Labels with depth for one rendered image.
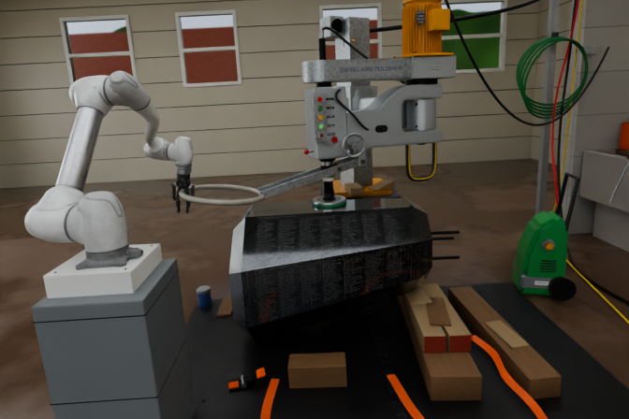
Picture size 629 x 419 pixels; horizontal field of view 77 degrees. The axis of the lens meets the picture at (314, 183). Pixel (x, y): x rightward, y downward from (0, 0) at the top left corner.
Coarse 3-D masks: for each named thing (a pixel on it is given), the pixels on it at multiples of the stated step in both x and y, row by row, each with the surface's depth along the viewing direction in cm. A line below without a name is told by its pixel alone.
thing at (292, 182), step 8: (344, 160) 256; (352, 160) 246; (328, 168) 242; (336, 168) 244; (344, 168) 245; (296, 176) 249; (304, 176) 250; (312, 176) 240; (320, 176) 242; (328, 176) 243; (272, 184) 246; (280, 184) 247; (288, 184) 237; (296, 184) 238; (304, 184) 240; (264, 192) 234; (272, 192) 235; (280, 192) 237
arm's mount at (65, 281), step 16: (80, 256) 164; (144, 256) 161; (160, 256) 176; (64, 272) 147; (80, 272) 147; (96, 272) 146; (112, 272) 146; (128, 272) 146; (144, 272) 158; (48, 288) 146; (64, 288) 146; (80, 288) 146; (96, 288) 146; (112, 288) 147; (128, 288) 147
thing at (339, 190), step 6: (378, 180) 337; (336, 186) 321; (342, 186) 319; (366, 186) 315; (336, 192) 301; (342, 192) 300; (366, 192) 299; (372, 192) 299; (378, 192) 299; (384, 192) 299; (390, 192) 302
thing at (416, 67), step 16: (304, 64) 229; (320, 64) 225; (336, 64) 227; (352, 64) 229; (368, 64) 232; (384, 64) 235; (400, 64) 238; (416, 64) 239; (432, 64) 242; (448, 64) 245; (304, 80) 232; (320, 80) 227; (336, 80) 229; (352, 80) 238; (368, 80) 250; (400, 80) 261; (416, 80) 248; (432, 80) 247
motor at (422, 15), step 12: (408, 0) 240; (420, 0) 237; (432, 0) 237; (408, 12) 241; (420, 12) 234; (432, 12) 231; (444, 12) 233; (408, 24) 242; (420, 24) 240; (432, 24) 233; (444, 24) 234; (408, 36) 244; (420, 36) 241; (432, 36) 241; (408, 48) 245; (420, 48) 243; (432, 48) 242
